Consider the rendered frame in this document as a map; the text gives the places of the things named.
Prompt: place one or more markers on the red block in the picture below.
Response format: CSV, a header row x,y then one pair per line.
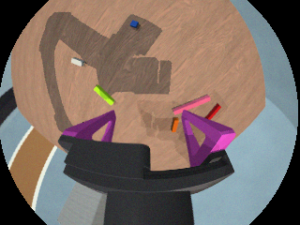
x,y
213,112

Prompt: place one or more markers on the small blue block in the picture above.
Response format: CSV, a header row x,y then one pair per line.
x,y
134,24

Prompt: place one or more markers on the lime green rod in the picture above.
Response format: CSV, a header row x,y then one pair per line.
x,y
104,94

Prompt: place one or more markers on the pink rectangular block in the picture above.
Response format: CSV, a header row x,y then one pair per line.
x,y
191,104

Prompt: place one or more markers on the orange rod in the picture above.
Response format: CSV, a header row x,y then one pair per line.
x,y
174,124

